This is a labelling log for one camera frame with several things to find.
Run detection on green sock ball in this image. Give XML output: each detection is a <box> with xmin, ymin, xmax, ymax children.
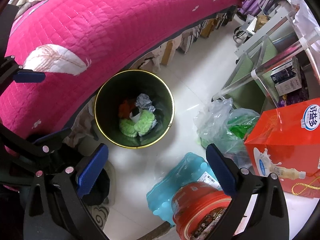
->
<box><xmin>119</xmin><ymin>119</ymin><xmax>138</xmax><ymax>138</ymax></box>
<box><xmin>134</xmin><ymin>109</ymin><xmax>157</xmax><ymax>137</ymax></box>

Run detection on red sock ball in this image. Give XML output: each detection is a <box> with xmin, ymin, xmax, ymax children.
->
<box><xmin>118</xmin><ymin>100</ymin><xmax>136</xmax><ymax>119</ymax></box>

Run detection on white sock ball black band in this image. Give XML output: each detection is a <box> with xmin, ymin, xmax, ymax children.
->
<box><xmin>129</xmin><ymin>111</ymin><xmax>141</xmax><ymax>123</ymax></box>

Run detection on red round tin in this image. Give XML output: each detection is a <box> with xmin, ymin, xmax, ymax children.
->
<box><xmin>171</xmin><ymin>181</ymin><xmax>231</xmax><ymax>239</ymax></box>

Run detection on pink quilted bed cover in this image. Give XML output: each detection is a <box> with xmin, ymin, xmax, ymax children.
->
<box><xmin>1</xmin><ymin>0</ymin><xmax>242</xmax><ymax>138</ymax></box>

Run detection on orange gift box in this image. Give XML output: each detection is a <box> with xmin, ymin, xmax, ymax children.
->
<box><xmin>245</xmin><ymin>98</ymin><xmax>320</xmax><ymax>198</ymax></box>

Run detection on black bin with gold rim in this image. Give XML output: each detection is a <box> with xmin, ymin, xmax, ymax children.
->
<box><xmin>94</xmin><ymin>69</ymin><xmax>175</xmax><ymax>149</ymax></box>

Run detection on teal water bottle pack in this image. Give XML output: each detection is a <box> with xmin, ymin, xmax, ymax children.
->
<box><xmin>146</xmin><ymin>152</ymin><xmax>222</xmax><ymax>226</ymax></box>

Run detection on clear plastic bag green contents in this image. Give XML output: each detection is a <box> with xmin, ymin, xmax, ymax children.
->
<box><xmin>194</xmin><ymin>98</ymin><xmax>260</xmax><ymax>168</ymax></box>

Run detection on boxes on shelf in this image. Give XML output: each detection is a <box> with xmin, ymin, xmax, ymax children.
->
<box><xmin>270</xmin><ymin>56</ymin><xmax>302</xmax><ymax>96</ymax></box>

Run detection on metal shelf rack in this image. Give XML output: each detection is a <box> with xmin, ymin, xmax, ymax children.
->
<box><xmin>212</xmin><ymin>0</ymin><xmax>319</xmax><ymax>112</ymax></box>

